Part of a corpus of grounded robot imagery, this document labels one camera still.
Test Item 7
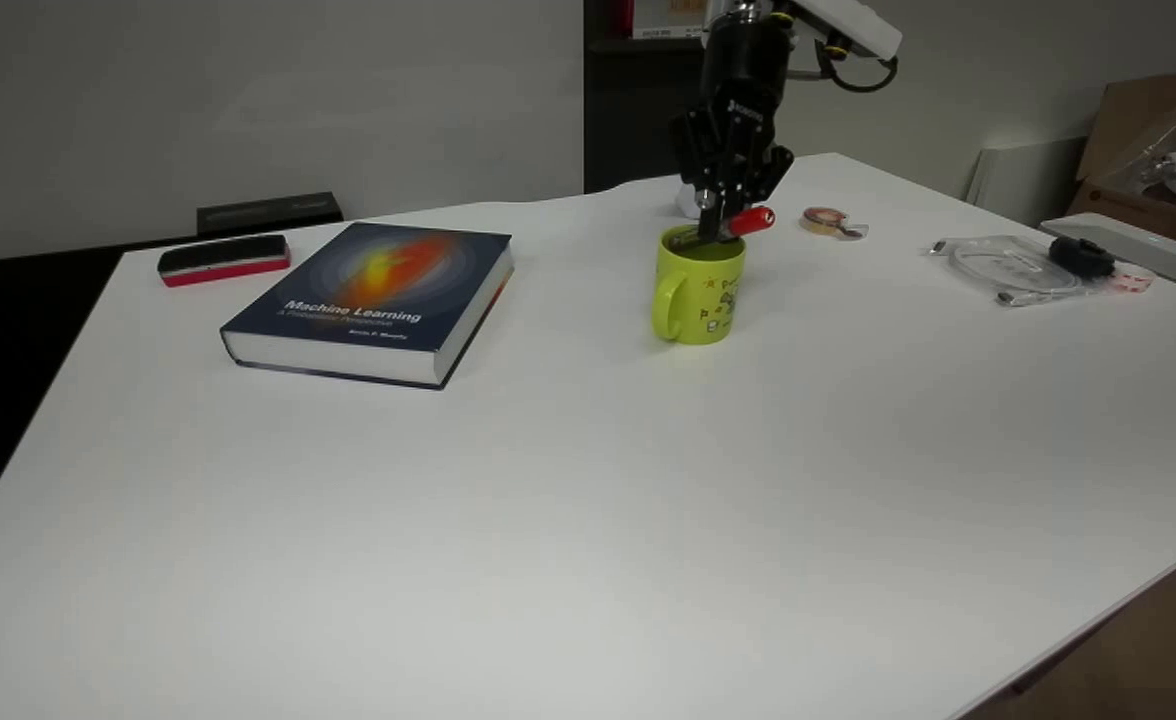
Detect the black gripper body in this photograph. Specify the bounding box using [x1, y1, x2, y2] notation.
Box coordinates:
[673, 9, 802, 173]

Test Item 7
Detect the red capped black marker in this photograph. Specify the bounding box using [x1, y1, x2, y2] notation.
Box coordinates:
[696, 200, 779, 252]

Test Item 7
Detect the red and black marker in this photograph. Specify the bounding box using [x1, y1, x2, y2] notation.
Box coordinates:
[158, 231, 298, 291]

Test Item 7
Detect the brown tape roll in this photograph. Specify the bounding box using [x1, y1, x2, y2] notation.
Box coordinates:
[802, 202, 869, 242]

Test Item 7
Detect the black brochure rack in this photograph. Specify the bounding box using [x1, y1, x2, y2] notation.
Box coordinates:
[581, 0, 754, 194]

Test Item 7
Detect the white bin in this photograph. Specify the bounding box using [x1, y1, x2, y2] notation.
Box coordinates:
[965, 128, 1084, 225]

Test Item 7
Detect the dark blue hardcover book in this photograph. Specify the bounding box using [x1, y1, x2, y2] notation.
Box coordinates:
[217, 219, 516, 390]

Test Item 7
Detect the brown cardboard box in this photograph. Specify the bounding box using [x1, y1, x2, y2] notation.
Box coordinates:
[1071, 73, 1176, 256]

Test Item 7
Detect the black chair back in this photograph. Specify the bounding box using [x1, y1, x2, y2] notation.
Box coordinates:
[193, 187, 348, 238]

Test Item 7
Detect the grey wrist camera bar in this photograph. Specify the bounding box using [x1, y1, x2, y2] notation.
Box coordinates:
[797, 0, 910, 65]

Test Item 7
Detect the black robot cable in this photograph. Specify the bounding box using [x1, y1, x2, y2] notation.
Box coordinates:
[818, 36, 903, 96]

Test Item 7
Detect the white cable in plastic bag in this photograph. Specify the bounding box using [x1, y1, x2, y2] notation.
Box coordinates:
[928, 231, 1161, 311]

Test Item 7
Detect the black strap bundle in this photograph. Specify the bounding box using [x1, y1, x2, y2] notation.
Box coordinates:
[1045, 231, 1121, 285]

